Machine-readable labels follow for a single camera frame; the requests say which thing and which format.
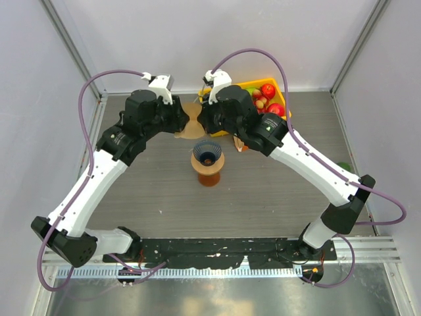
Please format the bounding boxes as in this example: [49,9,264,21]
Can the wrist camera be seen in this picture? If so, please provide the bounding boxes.
[204,69,232,105]
[142,72,174,105]

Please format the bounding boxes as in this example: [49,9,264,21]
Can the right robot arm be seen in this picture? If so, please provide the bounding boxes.
[198,85,376,259]

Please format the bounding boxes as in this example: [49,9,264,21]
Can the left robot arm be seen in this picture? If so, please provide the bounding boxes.
[31,90,189,268]

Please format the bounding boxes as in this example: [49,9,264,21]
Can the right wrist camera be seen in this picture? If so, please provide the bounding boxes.
[204,69,232,105]

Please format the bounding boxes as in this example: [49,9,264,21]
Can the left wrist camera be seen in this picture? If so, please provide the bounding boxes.
[142,72,174,105]

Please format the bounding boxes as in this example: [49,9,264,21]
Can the orange glass carafe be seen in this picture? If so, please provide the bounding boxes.
[197,172,220,187]

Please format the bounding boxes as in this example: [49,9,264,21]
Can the white cable duct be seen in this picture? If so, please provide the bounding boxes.
[72,265,302,279]

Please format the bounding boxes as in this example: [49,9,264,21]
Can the red apple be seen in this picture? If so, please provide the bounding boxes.
[266,103,285,117]
[260,84,276,100]

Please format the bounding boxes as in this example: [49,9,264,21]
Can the green apple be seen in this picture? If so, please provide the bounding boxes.
[246,88,262,98]

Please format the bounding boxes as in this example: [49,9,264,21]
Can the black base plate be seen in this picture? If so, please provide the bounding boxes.
[115,238,337,270]

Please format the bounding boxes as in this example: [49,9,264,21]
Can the blue plastic dripper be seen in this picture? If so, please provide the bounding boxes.
[193,140,222,167]

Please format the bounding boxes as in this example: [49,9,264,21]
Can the red apple front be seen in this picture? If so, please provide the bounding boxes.
[266,103,285,117]

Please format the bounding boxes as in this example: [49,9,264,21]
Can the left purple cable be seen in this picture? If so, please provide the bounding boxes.
[36,69,168,292]

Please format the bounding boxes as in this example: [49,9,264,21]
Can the red apple back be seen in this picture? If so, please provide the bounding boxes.
[260,84,276,100]

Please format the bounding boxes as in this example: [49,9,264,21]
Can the brown paper coffee filter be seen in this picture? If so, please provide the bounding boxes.
[174,103,206,140]

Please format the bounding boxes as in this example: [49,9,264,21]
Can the yellow plastic tray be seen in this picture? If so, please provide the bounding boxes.
[198,78,286,137]

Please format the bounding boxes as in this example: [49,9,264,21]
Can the wooden ring collar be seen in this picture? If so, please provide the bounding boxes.
[191,153,225,176]

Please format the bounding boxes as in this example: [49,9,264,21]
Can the green object at right edge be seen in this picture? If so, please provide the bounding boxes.
[337,162,352,172]

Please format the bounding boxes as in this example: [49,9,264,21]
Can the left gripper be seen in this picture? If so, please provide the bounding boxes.
[143,93,189,140]

